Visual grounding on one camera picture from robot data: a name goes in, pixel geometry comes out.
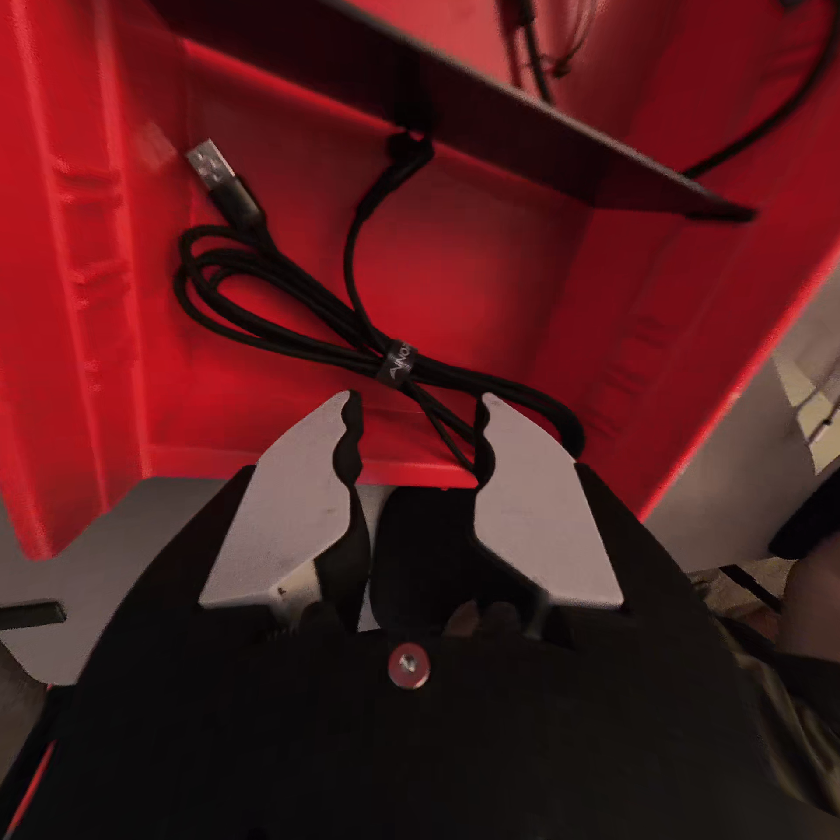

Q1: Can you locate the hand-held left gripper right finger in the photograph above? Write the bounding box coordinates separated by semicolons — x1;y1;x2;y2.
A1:
471;392;626;639

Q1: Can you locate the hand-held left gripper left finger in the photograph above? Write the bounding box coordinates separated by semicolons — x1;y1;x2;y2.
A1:
197;390;373;609

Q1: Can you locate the black strapped cable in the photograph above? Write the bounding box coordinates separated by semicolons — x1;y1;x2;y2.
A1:
172;131;586;475

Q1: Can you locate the red plastic bin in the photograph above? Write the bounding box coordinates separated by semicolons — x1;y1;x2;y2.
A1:
0;0;840;562

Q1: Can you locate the black bin divider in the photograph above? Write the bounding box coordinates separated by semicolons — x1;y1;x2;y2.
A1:
147;0;759;224

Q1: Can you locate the thin dark cable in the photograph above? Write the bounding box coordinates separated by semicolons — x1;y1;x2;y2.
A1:
495;0;595;106

